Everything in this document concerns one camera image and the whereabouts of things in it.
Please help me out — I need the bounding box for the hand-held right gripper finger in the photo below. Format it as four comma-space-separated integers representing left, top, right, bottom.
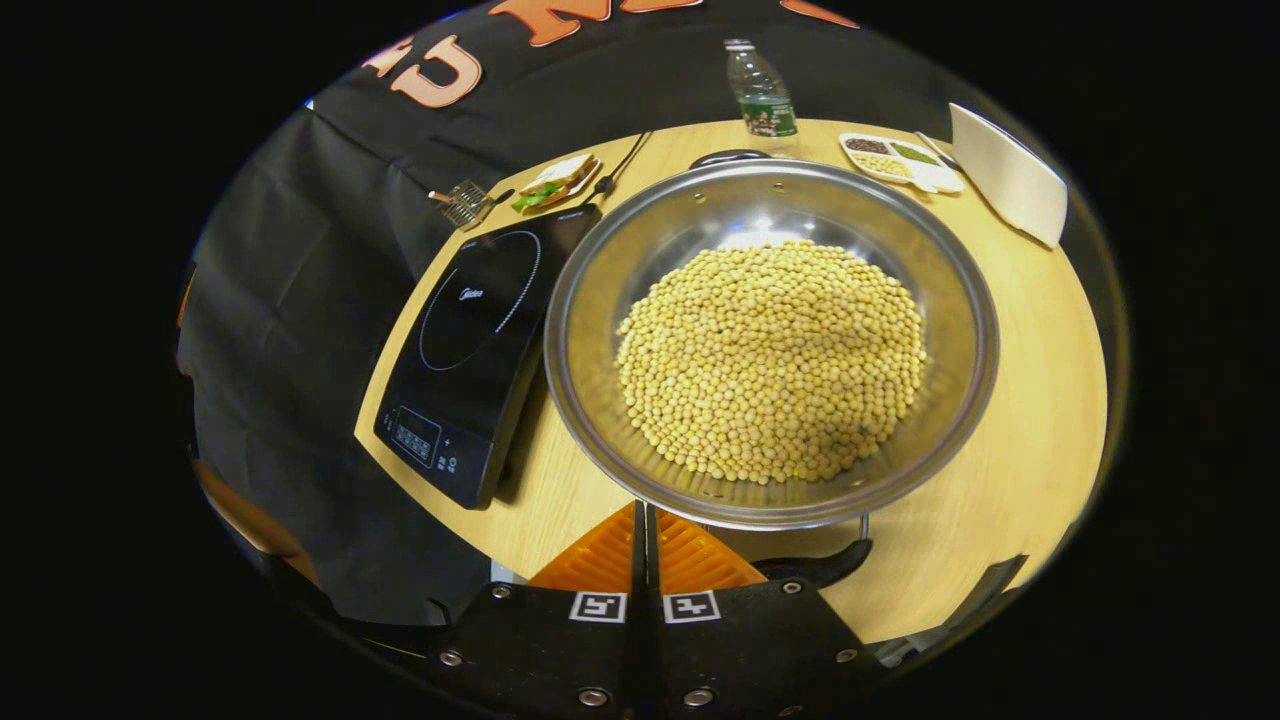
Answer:
645, 505, 887, 717
428, 500, 647, 717

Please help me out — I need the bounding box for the black induction cooktop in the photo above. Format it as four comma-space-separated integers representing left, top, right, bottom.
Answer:
372, 203, 602, 512

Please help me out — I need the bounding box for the steel pot with black handles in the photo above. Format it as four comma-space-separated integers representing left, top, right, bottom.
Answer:
542, 149, 1002, 591

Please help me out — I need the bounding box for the pile of yellow soybeans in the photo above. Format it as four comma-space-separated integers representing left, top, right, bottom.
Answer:
614, 239, 929, 487

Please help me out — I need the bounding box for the white bread sandwich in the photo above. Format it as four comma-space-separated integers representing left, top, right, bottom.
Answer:
511, 153, 598, 214

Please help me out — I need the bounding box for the black backdrop cloth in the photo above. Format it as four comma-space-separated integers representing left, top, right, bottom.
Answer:
178, 0, 1001, 629

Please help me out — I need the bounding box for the white divided bean dish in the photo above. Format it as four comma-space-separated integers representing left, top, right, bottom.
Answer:
837, 131, 967, 196

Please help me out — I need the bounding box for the clear plastic water bottle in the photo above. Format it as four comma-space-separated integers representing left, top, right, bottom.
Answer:
724, 38, 800, 140

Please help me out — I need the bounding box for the white spoon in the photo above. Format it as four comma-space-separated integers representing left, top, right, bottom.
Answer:
914, 130, 963, 173

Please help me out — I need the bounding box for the white toaster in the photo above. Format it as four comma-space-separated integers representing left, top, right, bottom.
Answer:
947, 101, 1070, 250

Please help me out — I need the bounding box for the wire mesh basket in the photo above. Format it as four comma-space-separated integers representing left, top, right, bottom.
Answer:
428, 177, 515, 232

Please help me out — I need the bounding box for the black power cable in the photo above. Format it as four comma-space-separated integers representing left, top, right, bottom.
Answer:
584, 130, 654, 202

